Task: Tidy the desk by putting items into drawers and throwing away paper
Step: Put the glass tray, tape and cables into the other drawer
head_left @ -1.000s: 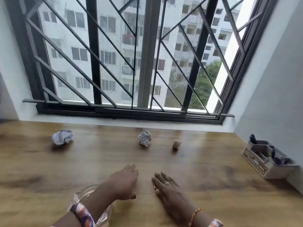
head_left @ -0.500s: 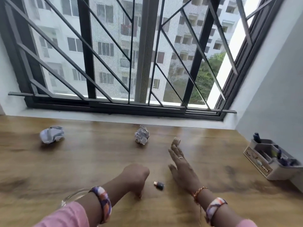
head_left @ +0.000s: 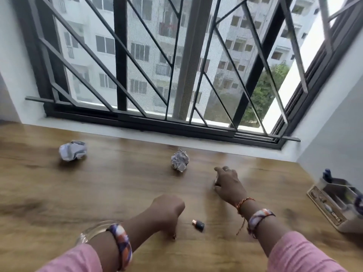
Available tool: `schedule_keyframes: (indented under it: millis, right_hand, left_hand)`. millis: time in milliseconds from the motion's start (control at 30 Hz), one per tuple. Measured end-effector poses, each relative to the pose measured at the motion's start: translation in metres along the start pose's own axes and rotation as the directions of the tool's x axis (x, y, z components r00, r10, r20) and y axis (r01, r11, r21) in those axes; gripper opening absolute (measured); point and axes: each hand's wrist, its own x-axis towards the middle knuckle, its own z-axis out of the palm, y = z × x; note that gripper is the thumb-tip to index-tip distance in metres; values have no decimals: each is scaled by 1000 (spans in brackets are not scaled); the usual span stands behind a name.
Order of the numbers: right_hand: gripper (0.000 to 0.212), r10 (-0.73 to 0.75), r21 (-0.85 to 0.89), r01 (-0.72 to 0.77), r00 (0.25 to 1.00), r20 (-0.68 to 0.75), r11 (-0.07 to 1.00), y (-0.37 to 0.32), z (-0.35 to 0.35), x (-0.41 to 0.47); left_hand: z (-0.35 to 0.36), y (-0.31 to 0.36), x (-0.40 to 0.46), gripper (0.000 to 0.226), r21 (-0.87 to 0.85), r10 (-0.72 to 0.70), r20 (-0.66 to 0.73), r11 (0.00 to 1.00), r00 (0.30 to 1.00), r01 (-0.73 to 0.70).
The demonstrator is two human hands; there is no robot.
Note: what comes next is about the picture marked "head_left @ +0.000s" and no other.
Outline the patterned wrist bangle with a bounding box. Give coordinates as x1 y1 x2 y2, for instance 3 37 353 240
106 223 133 271
247 209 276 238

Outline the orange thread bracelet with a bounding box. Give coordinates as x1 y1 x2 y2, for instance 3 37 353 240
236 197 256 235

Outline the pink desk organizer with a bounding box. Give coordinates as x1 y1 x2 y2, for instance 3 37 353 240
306 168 363 234

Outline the clear glass ashtray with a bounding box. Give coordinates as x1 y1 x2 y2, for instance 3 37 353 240
75 221 119 246

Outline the person's left hand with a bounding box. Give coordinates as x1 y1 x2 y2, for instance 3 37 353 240
147 194 186 240

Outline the pink left sleeve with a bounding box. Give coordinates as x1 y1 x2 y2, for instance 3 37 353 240
37 243 102 272

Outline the patterned right wrist bangle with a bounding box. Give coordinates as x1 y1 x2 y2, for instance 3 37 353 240
247 209 276 238

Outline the patterned left wrist bangle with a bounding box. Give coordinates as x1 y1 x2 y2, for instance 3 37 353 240
106 223 133 271

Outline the person's right forearm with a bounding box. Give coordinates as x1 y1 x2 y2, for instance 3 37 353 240
238 199 287 257

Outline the white paper ball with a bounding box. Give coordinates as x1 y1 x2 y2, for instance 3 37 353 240
59 140 87 162

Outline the person's right hand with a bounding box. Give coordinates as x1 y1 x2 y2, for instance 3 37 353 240
213 166 249 207

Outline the pink right sleeve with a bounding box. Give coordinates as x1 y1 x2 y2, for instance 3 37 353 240
268 231 348 272

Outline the pink sleeve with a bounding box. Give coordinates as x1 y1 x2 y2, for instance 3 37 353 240
37 243 102 272
268 231 348 272

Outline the black framed grille window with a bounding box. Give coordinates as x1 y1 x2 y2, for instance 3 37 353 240
11 0 363 150

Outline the person's left forearm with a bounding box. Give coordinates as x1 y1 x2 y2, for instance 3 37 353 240
89 212 159 272

